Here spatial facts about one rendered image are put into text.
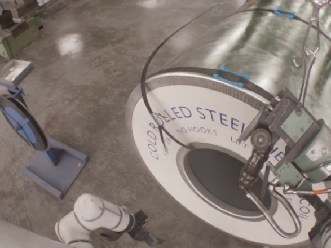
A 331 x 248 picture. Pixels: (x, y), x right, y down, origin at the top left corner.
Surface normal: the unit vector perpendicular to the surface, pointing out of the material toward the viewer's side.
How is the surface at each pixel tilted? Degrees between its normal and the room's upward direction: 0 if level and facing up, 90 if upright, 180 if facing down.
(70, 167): 0
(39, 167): 0
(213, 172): 43
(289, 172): 58
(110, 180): 0
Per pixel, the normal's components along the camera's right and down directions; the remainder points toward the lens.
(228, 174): 0.19, -0.47
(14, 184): -0.13, -0.67
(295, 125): -0.42, 0.24
